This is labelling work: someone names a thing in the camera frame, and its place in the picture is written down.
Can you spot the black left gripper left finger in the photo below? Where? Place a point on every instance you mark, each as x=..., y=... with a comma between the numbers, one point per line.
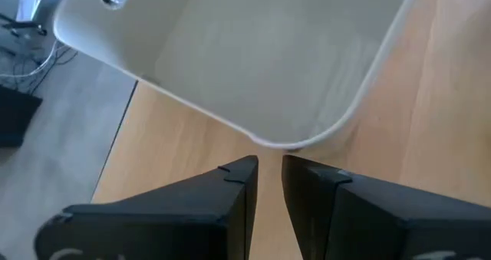
x=172, y=221

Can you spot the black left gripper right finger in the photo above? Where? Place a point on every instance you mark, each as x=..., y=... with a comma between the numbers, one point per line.
x=383, y=221

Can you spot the white plastic bin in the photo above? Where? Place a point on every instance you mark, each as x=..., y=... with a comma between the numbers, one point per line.
x=249, y=60

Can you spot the black flat floor object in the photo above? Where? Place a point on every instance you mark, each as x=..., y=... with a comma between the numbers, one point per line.
x=15, y=118

